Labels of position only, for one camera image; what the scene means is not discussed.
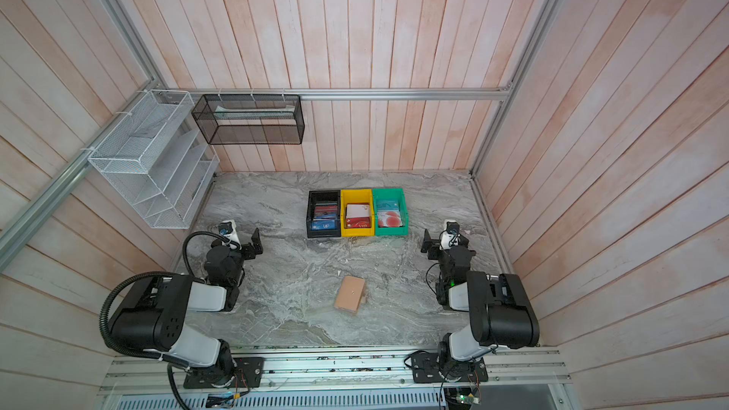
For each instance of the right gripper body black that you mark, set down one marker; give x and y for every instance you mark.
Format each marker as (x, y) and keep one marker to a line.
(432, 242)

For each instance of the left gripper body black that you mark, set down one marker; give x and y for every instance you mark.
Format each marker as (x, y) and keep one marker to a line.
(251, 244)

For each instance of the tan leather card holder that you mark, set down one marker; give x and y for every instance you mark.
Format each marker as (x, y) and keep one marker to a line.
(351, 294)

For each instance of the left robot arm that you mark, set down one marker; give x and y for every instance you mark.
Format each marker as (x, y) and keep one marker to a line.
(144, 316)

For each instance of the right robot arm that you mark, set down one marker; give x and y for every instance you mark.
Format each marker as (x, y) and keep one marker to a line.
(500, 312)

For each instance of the cards in green bin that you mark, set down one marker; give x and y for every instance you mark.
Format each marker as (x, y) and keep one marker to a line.
(389, 214)

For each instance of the cards in black bin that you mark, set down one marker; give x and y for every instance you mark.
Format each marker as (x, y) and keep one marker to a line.
(324, 216)

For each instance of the red cards in yellow bin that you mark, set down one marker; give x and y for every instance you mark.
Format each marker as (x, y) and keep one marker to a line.
(358, 216)

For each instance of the green plastic bin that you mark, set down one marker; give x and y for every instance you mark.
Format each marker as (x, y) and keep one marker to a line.
(391, 193)

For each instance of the black plastic bin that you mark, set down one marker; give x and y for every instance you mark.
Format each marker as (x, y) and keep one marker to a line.
(320, 196)

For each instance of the yellow plastic bin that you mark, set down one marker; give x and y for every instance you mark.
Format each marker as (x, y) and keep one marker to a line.
(356, 196)

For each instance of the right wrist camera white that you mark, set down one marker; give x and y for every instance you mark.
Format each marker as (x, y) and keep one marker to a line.
(450, 236)

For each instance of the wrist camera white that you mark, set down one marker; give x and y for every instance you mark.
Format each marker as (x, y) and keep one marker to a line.
(228, 230)
(450, 236)

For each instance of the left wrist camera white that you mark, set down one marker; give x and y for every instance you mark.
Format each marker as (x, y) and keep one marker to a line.
(228, 230)

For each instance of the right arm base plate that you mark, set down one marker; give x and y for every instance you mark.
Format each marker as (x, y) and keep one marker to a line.
(430, 367)

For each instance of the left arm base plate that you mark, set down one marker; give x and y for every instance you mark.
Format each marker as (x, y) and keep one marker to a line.
(240, 371)

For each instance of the white wire mesh shelf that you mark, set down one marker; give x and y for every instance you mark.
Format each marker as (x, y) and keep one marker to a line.
(158, 163)

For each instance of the aluminium mounting rail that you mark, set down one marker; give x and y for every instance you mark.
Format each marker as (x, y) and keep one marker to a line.
(345, 368)

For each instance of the black wire mesh basket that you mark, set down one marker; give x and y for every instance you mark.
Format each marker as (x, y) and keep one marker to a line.
(250, 119)

